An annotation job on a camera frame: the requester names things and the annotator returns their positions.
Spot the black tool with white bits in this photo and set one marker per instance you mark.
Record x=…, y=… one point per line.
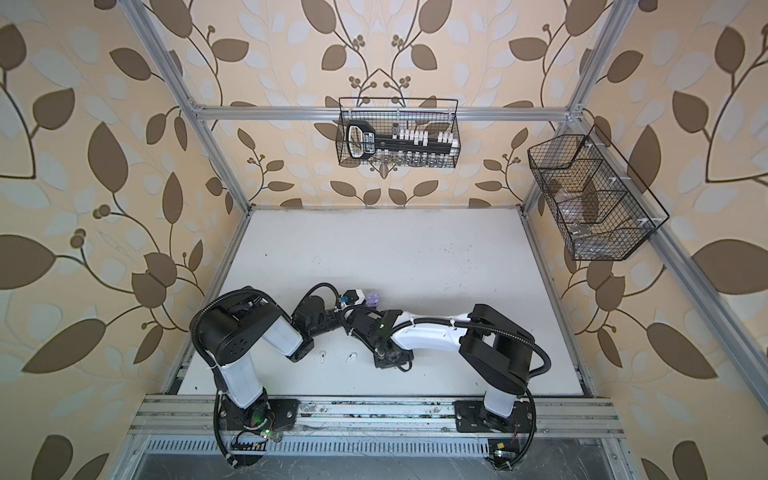
x=364, y=142

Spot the purple round charging case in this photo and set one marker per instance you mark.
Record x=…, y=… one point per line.
x=372, y=300

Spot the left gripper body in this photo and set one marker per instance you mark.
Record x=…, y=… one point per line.
x=349, y=322

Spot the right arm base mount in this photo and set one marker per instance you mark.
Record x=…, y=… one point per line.
x=520, y=428

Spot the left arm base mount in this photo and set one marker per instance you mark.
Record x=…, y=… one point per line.
x=241, y=433

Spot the black wire basket right wall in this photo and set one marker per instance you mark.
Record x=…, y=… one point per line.
x=602, y=207

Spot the aluminium rail front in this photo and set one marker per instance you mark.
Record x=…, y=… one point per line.
x=423, y=424

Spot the black wire basket back wall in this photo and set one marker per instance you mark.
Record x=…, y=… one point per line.
x=432, y=113

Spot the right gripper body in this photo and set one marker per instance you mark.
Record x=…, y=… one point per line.
x=375, y=347

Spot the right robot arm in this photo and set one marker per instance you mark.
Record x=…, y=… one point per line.
x=501, y=352

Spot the black wire basket wall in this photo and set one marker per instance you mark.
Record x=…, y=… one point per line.
x=432, y=113
x=602, y=207

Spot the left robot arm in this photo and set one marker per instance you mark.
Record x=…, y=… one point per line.
x=224, y=332

